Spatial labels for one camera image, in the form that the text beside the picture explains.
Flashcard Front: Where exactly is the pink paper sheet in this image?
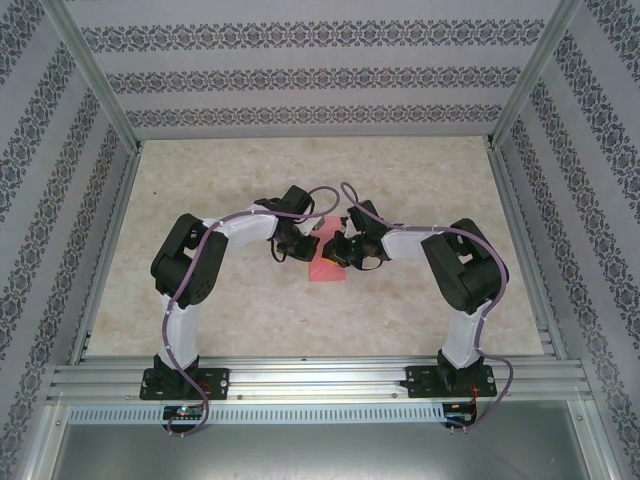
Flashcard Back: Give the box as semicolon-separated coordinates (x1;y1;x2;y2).
308;215;349;284

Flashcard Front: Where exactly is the aluminium mounting rail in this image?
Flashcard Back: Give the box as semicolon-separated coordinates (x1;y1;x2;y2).
47;355;594;402

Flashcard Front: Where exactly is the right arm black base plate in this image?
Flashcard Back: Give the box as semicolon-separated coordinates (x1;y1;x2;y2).
405;364;499;400

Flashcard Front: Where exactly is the aluminium table side rail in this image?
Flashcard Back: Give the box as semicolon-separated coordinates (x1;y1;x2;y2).
485;143;570;362
67;144;144;366

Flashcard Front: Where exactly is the slotted grey cable duct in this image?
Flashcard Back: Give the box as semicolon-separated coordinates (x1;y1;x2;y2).
66;403;449;424

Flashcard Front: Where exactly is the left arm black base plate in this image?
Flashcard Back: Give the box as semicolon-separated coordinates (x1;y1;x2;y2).
139;367;232;402

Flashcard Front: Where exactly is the aluminium frame post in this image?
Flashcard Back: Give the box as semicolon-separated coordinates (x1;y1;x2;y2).
485;0;585;151
46;0;144;154

